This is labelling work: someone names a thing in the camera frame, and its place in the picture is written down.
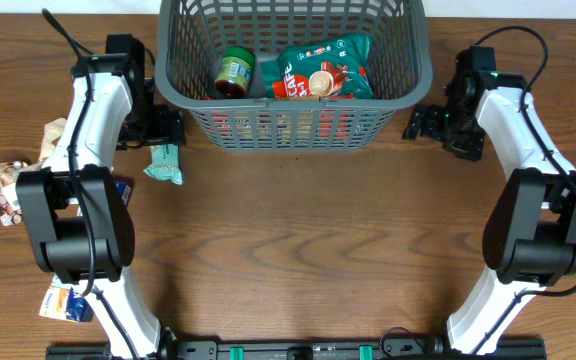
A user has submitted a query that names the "teal wet wipes pack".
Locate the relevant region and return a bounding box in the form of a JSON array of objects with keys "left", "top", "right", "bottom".
[{"left": 143, "top": 144, "right": 183, "bottom": 185}]

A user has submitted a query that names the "green lidded spice jar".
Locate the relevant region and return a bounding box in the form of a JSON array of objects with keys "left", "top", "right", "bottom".
[{"left": 215, "top": 46, "right": 256, "bottom": 99}]

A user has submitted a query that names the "green Nescafe coffee bag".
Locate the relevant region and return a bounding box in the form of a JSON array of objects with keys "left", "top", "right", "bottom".
[{"left": 261, "top": 34, "right": 374, "bottom": 99}]

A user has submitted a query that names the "orange San Remo spaghetti pack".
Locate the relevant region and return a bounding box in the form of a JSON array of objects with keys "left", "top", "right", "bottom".
[{"left": 194, "top": 110, "right": 378, "bottom": 151}]

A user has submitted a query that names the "grey plastic mesh basket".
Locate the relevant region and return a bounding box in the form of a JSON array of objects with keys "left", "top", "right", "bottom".
[{"left": 155, "top": 0, "right": 432, "bottom": 151}]

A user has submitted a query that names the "beige brown snack pouch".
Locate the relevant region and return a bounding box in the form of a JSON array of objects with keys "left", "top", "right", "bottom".
[{"left": 0, "top": 118, "right": 66, "bottom": 226}]

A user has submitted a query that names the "blue Kleenex tissue multipack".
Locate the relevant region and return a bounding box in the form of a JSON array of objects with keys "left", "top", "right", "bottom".
[{"left": 38, "top": 275, "right": 93, "bottom": 323}]

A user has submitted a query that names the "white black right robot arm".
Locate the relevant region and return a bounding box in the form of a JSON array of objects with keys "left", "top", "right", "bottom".
[{"left": 402, "top": 45, "right": 576, "bottom": 355}]

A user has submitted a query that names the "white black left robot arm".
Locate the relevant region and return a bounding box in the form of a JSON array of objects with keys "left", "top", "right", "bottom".
[{"left": 16, "top": 34, "right": 186, "bottom": 359}]

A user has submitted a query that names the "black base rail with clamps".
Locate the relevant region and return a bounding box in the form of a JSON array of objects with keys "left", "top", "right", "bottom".
[{"left": 44, "top": 328, "right": 548, "bottom": 360}]

